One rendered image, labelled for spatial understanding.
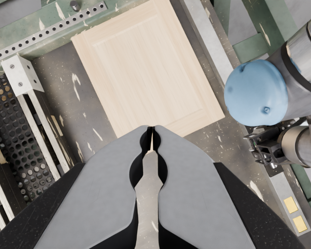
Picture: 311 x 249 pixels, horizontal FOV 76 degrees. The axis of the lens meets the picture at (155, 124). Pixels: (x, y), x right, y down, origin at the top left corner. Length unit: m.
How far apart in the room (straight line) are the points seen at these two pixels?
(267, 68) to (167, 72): 0.52
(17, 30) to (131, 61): 0.40
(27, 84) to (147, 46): 0.42
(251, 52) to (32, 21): 0.79
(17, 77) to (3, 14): 1.02
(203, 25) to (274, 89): 0.57
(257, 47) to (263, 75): 0.66
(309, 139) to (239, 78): 0.19
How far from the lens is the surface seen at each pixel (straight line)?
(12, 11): 1.78
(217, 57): 0.75
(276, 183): 0.81
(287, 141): 0.45
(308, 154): 0.41
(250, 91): 0.24
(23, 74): 0.80
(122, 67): 0.75
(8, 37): 0.90
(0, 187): 0.85
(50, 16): 0.85
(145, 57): 0.75
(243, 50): 0.87
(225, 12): 1.17
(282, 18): 0.87
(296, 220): 0.88
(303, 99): 0.25
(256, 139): 0.54
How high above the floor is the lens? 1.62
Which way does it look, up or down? 33 degrees down
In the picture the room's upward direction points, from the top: 155 degrees clockwise
